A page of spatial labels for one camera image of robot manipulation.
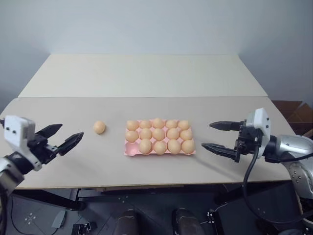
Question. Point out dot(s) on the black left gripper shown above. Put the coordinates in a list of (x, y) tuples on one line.
[(41, 148)]

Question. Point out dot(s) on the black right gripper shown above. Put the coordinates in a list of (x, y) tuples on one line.
[(247, 143)]

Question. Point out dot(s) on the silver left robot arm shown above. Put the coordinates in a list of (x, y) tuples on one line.
[(8, 175)]

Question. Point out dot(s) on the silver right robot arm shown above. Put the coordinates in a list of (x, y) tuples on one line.
[(293, 145)]

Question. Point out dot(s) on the tan egg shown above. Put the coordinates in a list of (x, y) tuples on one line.
[(173, 133), (188, 146), (99, 127), (131, 136), (160, 148), (184, 124), (146, 133), (158, 123), (132, 125), (158, 134), (145, 146), (171, 124), (145, 124), (173, 146), (186, 134)]

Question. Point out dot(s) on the pink egg tray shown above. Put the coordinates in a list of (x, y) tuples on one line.
[(130, 149)]

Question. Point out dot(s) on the brown cardboard box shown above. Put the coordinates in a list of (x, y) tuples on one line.
[(291, 110)]

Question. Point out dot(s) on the dark rounded shape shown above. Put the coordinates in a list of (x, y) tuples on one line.
[(187, 222), (128, 222)]

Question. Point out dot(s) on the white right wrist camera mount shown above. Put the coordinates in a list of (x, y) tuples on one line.
[(259, 120)]

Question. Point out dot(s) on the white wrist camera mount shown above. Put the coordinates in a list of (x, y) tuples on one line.
[(259, 120), (17, 127)]

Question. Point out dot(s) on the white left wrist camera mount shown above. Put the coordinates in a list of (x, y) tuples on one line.
[(17, 127)]

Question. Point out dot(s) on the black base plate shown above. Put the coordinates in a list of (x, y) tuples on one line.
[(234, 220)]

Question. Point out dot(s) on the black table frame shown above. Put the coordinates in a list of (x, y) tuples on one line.
[(146, 193)]

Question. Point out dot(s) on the black floor bracket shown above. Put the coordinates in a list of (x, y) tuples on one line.
[(83, 228)]

